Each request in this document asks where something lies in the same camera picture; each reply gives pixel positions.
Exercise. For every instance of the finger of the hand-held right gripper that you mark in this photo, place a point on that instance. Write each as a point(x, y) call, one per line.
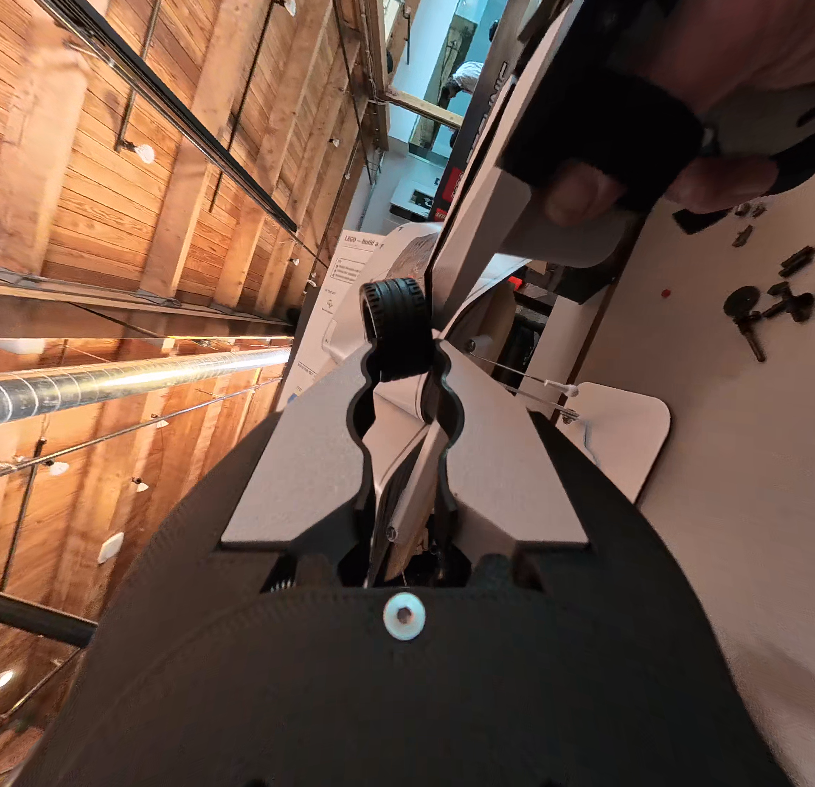
point(490, 226)

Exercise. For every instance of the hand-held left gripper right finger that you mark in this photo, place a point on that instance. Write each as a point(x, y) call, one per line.
point(509, 481)

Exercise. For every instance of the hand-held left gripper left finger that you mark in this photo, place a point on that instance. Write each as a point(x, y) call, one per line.
point(299, 475)

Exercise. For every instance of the black lego wheel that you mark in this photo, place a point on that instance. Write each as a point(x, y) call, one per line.
point(398, 328)

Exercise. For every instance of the lego instruction book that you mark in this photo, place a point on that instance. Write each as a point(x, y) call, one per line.
point(414, 252)

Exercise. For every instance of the black lego set box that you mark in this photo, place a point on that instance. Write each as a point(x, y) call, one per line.
point(484, 111)

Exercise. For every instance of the grey lego tube connector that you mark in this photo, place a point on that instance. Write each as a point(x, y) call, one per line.
point(742, 210)

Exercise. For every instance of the cluster of black lego pieces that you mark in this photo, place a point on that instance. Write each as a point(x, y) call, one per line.
point(742, 303)

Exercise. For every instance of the person's right hand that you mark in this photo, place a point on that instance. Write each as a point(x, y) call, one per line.
point(751, 29)

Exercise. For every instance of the white book stand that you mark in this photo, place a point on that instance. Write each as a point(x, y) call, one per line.
point(624, 430)

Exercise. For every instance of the white printed sign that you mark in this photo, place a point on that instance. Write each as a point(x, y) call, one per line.
point(344, 271)

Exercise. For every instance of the white ceiling spotlight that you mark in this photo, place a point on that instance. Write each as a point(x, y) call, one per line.
point(58, 468)
point(288, 6)
point(111, 547)
point(145, 153)

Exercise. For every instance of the grey lego bracket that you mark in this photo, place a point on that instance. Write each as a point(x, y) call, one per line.
point(742, 234)

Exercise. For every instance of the silver spiral duct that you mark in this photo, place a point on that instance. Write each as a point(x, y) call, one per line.
point(127, 379)

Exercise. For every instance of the black ceiling track rail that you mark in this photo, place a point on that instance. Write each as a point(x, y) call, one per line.
point(159, 92)

